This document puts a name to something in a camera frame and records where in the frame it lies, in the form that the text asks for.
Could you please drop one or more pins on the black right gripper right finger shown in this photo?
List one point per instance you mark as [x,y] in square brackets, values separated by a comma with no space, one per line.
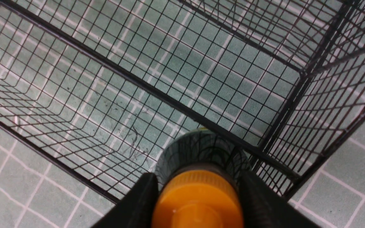
[263,208]

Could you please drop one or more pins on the black wire mesh shelf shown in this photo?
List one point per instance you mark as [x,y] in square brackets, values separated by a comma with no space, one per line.
[107,90]

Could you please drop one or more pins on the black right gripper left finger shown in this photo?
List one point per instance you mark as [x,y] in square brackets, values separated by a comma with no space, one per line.
[135,210]

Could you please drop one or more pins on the dark seasoning bottle orange cap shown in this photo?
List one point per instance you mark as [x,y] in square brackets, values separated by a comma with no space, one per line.
[198,177]

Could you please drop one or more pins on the green checkered tablecloth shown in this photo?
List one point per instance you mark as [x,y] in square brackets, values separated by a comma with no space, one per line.
[35,193]

